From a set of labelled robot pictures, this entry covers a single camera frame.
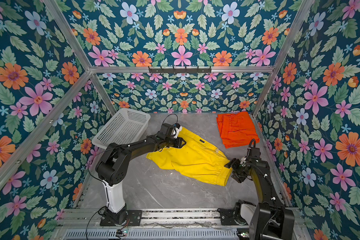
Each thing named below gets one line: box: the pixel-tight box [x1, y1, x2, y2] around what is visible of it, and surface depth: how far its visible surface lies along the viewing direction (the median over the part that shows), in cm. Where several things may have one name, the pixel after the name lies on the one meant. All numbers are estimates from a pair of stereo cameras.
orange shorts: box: [216, 111, 260, 149], surface depth 110 cm
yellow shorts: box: [146, 126, 233, 187], surface depth 93 cm
